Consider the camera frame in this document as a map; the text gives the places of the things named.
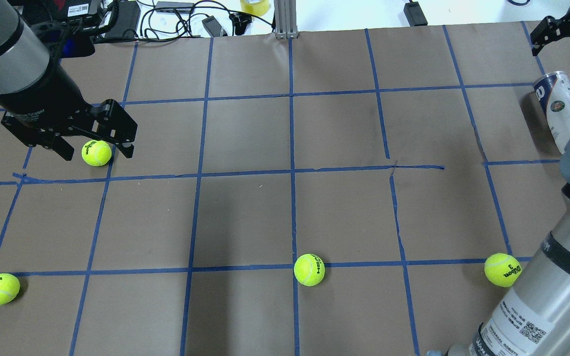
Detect yellow tape roll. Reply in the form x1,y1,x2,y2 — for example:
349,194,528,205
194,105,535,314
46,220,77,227
239,0,271,17

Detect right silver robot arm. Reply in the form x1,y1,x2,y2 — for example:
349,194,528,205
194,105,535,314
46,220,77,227
445,129,570,356

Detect black power adapter brick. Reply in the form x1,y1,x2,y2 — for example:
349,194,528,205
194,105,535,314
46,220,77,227
101,1,141,42

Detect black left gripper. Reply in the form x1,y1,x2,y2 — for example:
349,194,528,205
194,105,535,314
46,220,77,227
1,99,138,161

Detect tennis ball near right arm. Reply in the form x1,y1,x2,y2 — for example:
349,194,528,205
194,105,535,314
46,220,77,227
483,253,522,288

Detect aluminium frame post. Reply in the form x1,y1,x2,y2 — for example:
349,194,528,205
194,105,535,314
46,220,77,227
274,0,299,39

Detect small black device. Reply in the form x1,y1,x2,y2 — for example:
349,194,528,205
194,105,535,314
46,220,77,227
202,16,229,38

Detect tennis ball near left gripper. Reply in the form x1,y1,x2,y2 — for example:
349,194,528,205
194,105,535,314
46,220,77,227
81,140,112,167

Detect black power adapter right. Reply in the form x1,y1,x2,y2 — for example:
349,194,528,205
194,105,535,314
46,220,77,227
403,0,429,27

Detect centre Head tennis ball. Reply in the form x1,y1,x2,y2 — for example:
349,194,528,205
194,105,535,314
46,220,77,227
293,253,326,287

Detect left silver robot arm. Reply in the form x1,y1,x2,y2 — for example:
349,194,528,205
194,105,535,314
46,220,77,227
0,0,138,161

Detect white tennis ball can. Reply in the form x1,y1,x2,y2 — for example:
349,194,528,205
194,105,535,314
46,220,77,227
533,71,570,154

